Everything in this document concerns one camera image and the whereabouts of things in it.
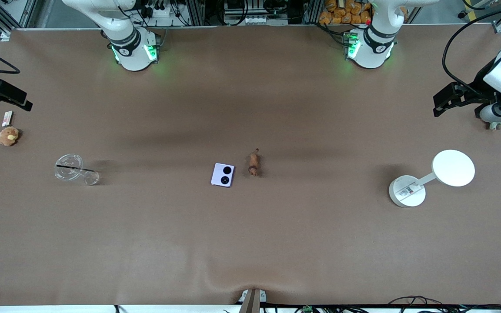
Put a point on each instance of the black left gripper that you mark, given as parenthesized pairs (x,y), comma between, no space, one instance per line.
(479,82)

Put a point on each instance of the brown lion statue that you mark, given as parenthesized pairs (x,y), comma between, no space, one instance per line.
(254,164)

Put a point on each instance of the lavender flip phone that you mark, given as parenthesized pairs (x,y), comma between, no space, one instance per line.
(223,174)

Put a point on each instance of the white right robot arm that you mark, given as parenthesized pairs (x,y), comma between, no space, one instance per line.
(131,56)

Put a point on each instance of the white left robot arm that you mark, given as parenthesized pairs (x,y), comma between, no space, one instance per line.
(374,48)

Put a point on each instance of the small printed tag card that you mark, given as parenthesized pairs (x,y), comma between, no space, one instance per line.
(7,118)

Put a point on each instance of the brown plush toy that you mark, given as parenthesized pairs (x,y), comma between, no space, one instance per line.
(8,136)

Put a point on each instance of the green plush toy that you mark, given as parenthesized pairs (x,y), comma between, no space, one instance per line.
(499,126)

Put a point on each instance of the white round-head desk lamp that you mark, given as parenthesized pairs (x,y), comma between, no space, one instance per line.
(452,168)

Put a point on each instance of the black drinking straw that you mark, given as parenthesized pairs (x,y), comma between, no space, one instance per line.
(74,167)

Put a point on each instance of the clear plastic lidded cup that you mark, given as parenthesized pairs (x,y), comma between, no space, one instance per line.
(68,174)

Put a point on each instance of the orange plush toys pile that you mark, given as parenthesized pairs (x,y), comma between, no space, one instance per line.
(346,13)

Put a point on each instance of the white power strip with plugs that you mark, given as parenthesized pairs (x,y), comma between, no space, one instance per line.
(163,11)

